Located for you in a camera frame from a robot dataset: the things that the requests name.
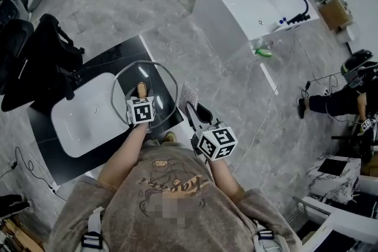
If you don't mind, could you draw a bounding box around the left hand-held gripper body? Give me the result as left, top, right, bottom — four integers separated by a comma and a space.
125, 96, 157, 132

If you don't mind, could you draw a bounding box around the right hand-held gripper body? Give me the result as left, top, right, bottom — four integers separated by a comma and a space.
190, 118, 239, 162

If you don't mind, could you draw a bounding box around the glass pot lid wooden knob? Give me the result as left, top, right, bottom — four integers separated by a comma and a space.
110, 59, 179, 129

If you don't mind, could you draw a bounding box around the person's right forearm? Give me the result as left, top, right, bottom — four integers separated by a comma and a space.
206, 156, 246, 201

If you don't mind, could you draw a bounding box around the person's left forearm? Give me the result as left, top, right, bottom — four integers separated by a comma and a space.
97, 122, 151, 192

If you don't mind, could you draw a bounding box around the white sink basin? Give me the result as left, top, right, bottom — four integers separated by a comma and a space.
50, 72, 131, 159

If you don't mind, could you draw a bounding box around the black sink faucet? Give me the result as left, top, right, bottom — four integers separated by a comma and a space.
60, 67, 83, 101

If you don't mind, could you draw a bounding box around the grey printed shirt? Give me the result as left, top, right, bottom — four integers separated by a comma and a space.
48, 140, 302, 252

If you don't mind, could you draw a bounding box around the dark vanity cabinet black top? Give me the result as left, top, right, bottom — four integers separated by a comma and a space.
27, 34, 193, 186

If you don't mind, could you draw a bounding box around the black office chair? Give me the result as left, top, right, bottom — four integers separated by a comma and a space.
0, 13, 86, 112

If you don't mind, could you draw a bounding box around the white bathtub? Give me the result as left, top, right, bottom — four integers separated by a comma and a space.
191, 0, 321, 64

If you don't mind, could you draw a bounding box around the white marble pattern cabinet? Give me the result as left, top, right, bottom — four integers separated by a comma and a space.
305, 155, 361, 206

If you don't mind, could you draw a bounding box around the black bathtub faucet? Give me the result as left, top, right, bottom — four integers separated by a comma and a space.
286, 0, 311, 26

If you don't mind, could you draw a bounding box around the white panel stand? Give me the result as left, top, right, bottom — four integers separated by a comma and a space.
294, 196, 378, 252

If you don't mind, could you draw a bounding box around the black helmet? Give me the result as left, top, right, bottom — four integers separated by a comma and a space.
341, 49, 378, 88

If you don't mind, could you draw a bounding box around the cardboard box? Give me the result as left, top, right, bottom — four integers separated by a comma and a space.
318, 0, 354, 31

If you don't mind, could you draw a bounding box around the white round container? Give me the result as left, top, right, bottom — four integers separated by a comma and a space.
339, 25, 360, 44

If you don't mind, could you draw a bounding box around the white floor cable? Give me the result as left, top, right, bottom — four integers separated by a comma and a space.
232, 38, 296, 175

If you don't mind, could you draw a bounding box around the right backpack strap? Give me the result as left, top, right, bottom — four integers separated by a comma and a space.
253, 221, 284, 252

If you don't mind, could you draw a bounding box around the backpack strap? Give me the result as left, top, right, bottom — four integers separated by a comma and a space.
81, 206, 106, 250
253, 221, 284, 252

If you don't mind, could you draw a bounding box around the looped black floor cable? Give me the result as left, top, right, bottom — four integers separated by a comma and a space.
0, 146, 67, 201

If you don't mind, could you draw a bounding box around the left backpack strap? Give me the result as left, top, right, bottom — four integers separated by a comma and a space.
81, 206, 106, 250

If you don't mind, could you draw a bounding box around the black metal frame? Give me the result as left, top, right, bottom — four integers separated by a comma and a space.
332, 126, 378, 163

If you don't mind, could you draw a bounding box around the wooden frame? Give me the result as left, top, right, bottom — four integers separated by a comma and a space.
0, 215, 45, 252

